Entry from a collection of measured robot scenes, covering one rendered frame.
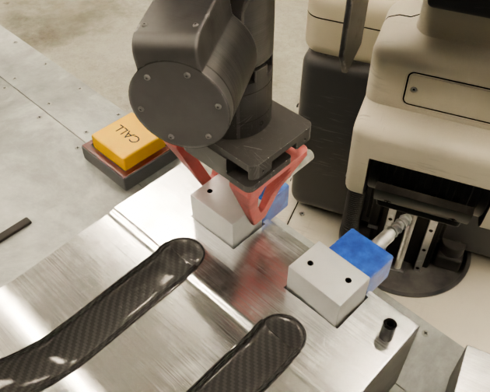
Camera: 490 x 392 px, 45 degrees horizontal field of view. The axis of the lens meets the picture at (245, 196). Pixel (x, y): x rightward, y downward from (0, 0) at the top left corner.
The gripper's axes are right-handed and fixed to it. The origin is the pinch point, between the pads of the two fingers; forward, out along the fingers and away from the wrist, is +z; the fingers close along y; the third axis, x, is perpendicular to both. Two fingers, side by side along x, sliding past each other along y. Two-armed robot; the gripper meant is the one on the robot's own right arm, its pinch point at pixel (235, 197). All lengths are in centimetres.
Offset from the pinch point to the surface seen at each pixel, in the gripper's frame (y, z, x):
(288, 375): 13.1, 2.1, -8.3
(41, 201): -22.4, 10.8, -7.8
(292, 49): -101, 94, 134
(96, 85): -138, 92, 66
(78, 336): -0.6, 2.8, -16.4
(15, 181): -27.1, 10.8, -8.1
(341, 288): 12.4, -0.7, -1.6
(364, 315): 14.2, 2.0, -0.7
